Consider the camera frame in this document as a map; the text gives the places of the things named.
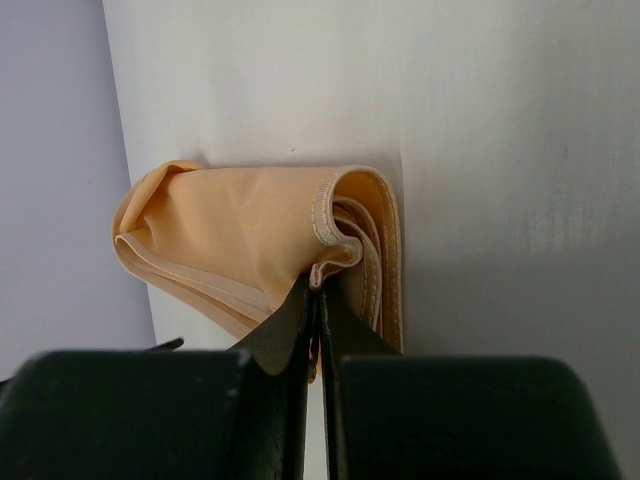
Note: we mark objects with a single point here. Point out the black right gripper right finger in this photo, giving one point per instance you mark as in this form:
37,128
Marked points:
391,416

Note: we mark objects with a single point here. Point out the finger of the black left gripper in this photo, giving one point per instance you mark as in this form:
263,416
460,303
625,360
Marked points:
170,345

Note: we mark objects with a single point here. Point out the peach cloth napkin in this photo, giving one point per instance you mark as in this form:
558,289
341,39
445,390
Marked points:
232,242

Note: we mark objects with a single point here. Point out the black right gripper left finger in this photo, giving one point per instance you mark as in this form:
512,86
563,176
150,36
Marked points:
165,414

